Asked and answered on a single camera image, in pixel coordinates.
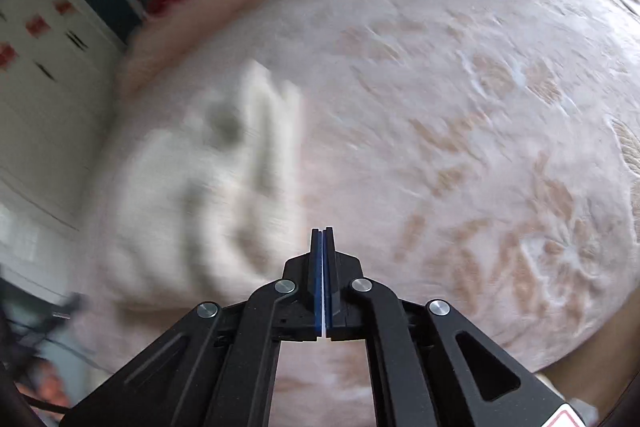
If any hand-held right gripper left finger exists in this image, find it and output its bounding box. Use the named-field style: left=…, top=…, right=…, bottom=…
left=59, top=228, right=327, bottom=427

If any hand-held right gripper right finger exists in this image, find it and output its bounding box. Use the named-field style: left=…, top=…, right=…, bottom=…
left=325, top=227, right=569, bottom=427

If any cream sweater with black hearts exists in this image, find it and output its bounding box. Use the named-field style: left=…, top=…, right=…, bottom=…
left=107, top=59, right=307, bottom=311

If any pink butterfly bedspread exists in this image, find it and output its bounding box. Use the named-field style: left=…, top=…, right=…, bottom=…
left=75, top=0, right=640, bottom=427

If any white wardrobe with red stickers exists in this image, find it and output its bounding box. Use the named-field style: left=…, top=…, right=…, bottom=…
left=0, top=0, right=127, bottom=299

